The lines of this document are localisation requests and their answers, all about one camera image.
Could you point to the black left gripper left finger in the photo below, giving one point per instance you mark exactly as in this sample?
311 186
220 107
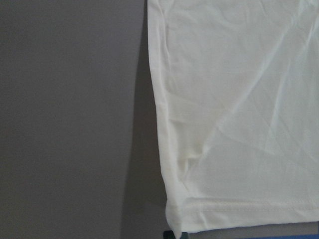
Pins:
168 235

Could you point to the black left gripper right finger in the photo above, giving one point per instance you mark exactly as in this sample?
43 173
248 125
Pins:
184 235

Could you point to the beige long-sleeve graphic shirt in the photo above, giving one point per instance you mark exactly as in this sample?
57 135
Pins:
236 87

